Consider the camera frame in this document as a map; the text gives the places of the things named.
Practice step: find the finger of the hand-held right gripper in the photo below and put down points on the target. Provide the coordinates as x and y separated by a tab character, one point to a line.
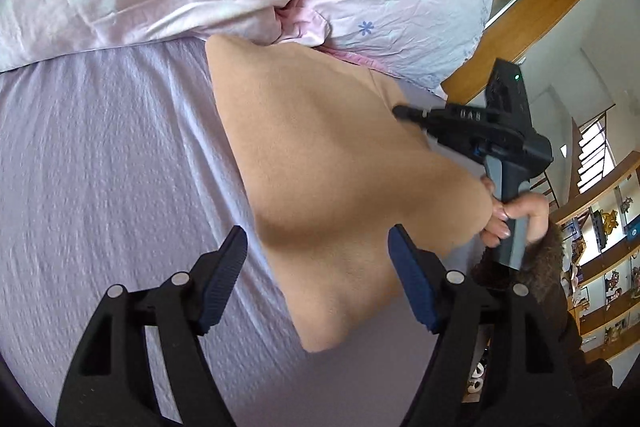
411	113

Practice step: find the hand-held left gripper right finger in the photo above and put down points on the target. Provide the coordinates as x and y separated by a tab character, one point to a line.
413	283

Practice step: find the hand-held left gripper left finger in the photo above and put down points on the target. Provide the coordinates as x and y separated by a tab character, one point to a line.
223	278

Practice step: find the tan small garment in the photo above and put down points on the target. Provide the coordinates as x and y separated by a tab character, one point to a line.
345	187

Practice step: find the person's right forearm brown sleeve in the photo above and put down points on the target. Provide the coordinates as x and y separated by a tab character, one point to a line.
545	307

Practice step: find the person's right hand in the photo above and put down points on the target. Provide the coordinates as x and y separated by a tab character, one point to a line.
517	217

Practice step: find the window with grille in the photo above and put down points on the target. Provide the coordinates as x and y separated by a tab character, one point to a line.
592	147

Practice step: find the lilac bed sheet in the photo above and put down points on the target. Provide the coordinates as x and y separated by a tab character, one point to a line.
125	187

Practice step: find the wooden display shelf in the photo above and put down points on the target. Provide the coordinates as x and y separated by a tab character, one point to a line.
600	257

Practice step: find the wooden headboard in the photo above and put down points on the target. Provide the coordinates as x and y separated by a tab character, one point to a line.
520	2

